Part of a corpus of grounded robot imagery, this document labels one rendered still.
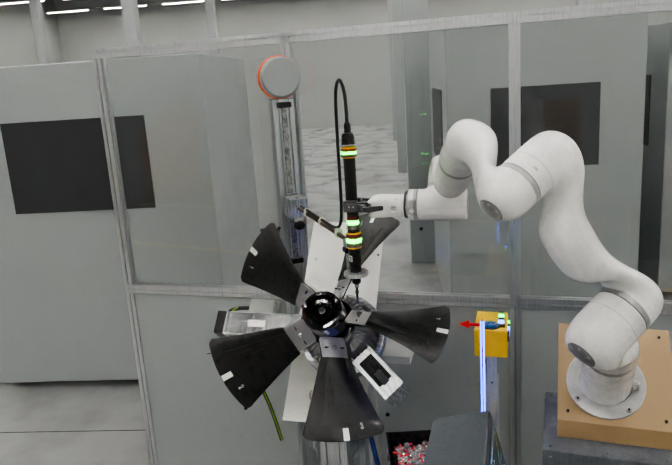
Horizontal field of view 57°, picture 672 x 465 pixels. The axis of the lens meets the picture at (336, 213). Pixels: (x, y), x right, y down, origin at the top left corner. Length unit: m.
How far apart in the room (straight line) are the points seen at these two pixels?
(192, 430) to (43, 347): 1.60
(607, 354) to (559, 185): 0.36
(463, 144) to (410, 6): 4.75
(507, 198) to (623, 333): 0.40
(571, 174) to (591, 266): 0.19
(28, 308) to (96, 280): 0.50
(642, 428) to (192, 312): 1.89
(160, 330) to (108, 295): 1.18
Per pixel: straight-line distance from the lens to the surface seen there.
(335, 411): 1.75
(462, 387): 2.67
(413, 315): 1.83
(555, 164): 1.26
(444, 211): 1.65
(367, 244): 1.86
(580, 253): 1.32
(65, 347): 4.42
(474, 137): 1.29
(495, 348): 2.04
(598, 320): 1.41
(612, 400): 1.75
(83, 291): 4.22
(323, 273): 2.15
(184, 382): 3.08
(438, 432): 1.20
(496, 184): 1.21
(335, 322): 1.77
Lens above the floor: 1.87
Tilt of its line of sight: 12 degrees down
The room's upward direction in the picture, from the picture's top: 4 degrees counter-clockwise
